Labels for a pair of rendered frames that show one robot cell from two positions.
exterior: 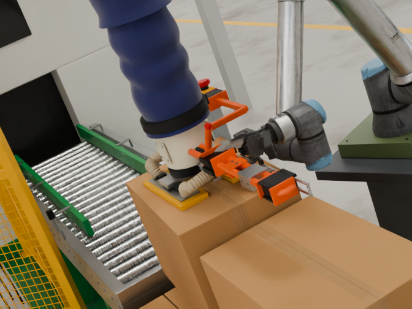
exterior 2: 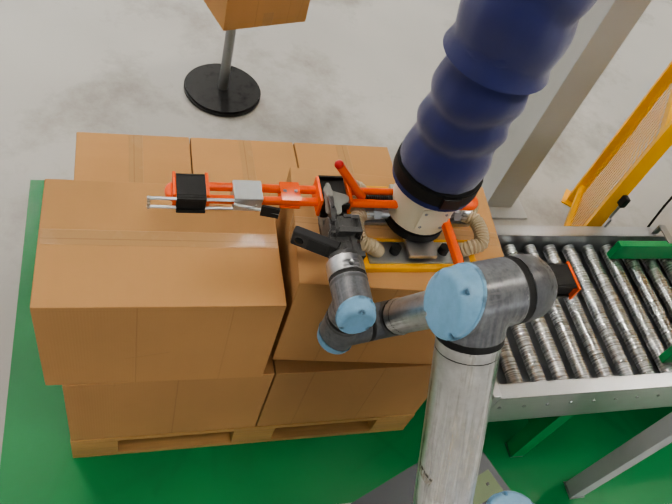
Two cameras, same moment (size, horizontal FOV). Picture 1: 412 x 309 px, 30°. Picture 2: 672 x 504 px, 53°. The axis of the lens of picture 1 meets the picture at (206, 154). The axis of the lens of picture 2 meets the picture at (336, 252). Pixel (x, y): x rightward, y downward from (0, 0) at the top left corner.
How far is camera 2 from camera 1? 2.41 m
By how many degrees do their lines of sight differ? 69
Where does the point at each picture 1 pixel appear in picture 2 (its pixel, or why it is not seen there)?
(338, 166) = not seen: hidden behind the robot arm
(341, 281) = (94, 235)
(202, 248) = not seen: hidden behind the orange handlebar
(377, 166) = (409, 491)
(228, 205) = (304, 217)
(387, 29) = (424, 451)
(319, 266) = (139, 237)
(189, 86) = (420, 157)
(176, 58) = (433, 123)
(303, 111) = (340, 289)
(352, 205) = not seen: outside the picture
